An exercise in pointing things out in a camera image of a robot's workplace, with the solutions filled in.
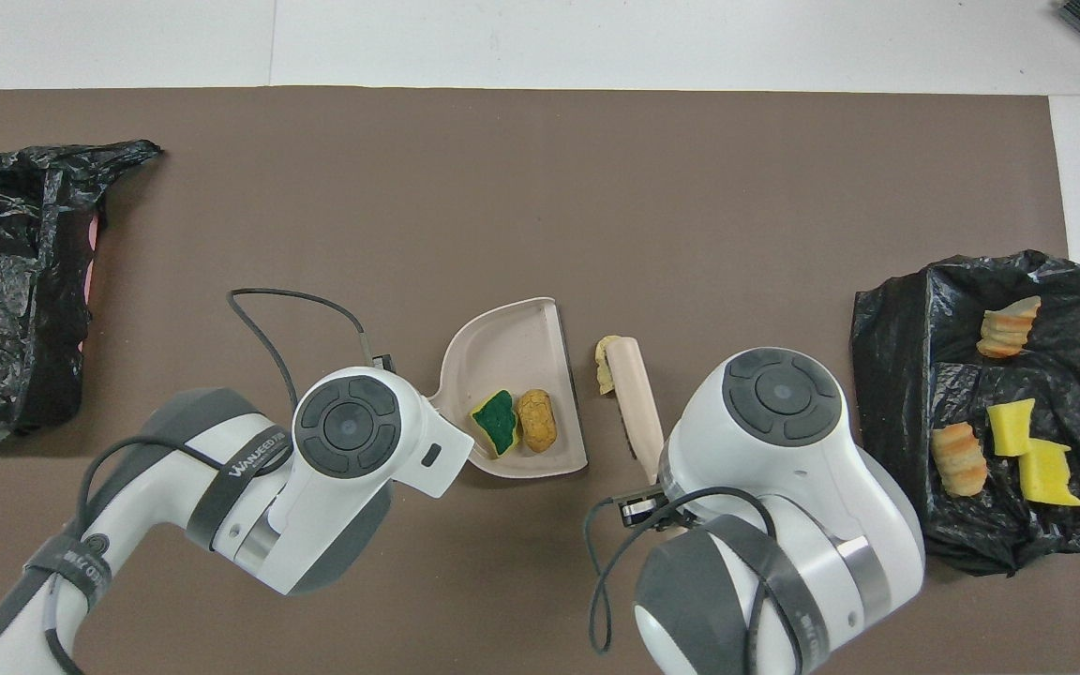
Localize green yellow jagged sponge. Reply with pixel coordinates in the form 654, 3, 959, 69
1018, 439, 1080, 508

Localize small yellow sponge wedge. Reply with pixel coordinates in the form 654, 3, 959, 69
986, 398, 1036, 458

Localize orange striped bread piece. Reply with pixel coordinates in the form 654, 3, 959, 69
932, 422, 989, 498

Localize pale foam chunk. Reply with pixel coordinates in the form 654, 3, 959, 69
594, 335, 623, 396

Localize yellow green sponge piece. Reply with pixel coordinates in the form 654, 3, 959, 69
469, 389, 519, 459

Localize beige hand brush black bristles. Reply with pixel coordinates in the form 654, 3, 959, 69
607, 337, 668, 465

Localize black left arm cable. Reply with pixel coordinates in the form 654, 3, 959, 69
43, 288, 400, 675

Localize beige plastic dustpan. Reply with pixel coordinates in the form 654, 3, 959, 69
427, 297, 589, 480

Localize pale striped bread piece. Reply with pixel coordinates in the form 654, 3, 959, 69
976, 296, 1043, 359

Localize brown bread roll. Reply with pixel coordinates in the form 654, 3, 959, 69
516, 388, 559, 455

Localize brown table mat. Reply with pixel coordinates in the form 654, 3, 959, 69
0, 87, 1080, 675

